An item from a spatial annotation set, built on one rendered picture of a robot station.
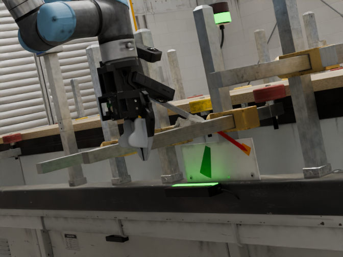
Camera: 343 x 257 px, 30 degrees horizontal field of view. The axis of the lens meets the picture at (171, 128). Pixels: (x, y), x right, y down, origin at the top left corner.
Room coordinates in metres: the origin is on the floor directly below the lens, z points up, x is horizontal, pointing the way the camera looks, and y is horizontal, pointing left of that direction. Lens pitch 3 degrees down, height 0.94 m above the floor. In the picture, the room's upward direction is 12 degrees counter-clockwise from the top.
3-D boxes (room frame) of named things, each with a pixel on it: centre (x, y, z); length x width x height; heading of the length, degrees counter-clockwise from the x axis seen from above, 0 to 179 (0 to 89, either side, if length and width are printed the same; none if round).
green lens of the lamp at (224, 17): (1.60, -0.17, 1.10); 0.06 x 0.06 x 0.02
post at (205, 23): (1.57, -0.13, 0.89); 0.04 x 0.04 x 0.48; 39
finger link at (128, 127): (1.35, 0.09, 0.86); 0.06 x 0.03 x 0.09; 129
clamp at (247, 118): (1.55, -0.15, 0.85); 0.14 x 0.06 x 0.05; 39
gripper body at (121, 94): (1.34, 0.08, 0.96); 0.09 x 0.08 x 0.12; 129
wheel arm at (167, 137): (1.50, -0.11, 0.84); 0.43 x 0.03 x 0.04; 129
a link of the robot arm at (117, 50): (1.34, 0.07, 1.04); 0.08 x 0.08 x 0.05
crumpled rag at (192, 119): (1.45, -0.05, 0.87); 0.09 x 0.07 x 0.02; 129
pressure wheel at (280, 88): (1.62, -0.26, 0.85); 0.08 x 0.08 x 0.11
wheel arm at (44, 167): (1.88, 0.21, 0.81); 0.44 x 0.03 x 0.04; 129
